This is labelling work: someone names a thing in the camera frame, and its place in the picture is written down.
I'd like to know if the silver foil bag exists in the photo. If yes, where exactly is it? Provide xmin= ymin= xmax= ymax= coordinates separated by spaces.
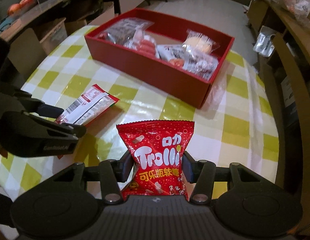
xmin=253 ymin=25 xmax=276 ymax=58

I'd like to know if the red rectangular box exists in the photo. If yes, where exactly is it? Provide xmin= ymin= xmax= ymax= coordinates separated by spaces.
xmin=85 ymin=9 xmax=234 ymax=108

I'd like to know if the white orange snack pack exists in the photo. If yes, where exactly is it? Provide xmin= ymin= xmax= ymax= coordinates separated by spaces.
xmin=157 ymin=44 xmax=185 ymax=68

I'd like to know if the cardboard box under sideboard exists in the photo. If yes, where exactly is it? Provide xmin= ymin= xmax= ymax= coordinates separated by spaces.
xmin=65 ymin=2 xmax=115 ymax=36

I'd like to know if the wooden side shelf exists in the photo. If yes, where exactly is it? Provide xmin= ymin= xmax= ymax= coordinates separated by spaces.
xmin=247 ymin=0 xmax=310 ymax=72

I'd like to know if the long grey sideboard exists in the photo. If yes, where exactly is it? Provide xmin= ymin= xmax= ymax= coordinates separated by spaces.
xmin=0 ymin=0 xmax=153 ymax=43

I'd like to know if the vacuum packed sausages pack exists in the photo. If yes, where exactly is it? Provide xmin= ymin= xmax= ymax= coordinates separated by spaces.
xmin=124 ymin=29 xmax=160 ymax=59

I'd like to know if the green white checkered tablecloth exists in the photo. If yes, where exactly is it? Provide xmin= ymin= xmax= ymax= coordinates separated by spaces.
xmin=0 ymin=27 xmax=279 ymax=199

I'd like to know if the red apple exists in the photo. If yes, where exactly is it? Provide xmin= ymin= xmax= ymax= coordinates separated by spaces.
xmin=8 ymin=3 xmax=22 ymax=16

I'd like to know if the silver white snack pouch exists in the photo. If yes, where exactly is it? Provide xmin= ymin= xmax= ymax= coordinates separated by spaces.
xmin=182 ymin=54 xmax=218 ymax=81

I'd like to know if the clear wrapped round pastry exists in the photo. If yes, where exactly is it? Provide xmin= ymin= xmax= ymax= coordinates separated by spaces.
xmin=182 ymin=29 xmax=220 ymax=55

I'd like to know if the red Trolli candy bag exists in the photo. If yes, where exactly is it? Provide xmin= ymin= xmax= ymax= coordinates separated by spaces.
xmin=116 ymin=120 xmax=195 ymax=199

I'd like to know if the red white long snack pack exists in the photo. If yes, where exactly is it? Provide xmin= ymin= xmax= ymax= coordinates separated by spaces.
xmin=55 ymin=84 xmax=120 ymax=126

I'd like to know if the dark clear snack bag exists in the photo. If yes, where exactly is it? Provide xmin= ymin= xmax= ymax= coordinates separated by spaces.
xmin=97 ymin=17 xmax=154 ymax=45

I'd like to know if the wooden chair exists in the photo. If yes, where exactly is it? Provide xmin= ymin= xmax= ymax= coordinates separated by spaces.
xmin=259 ymin=33 xmax=310 ymax=239

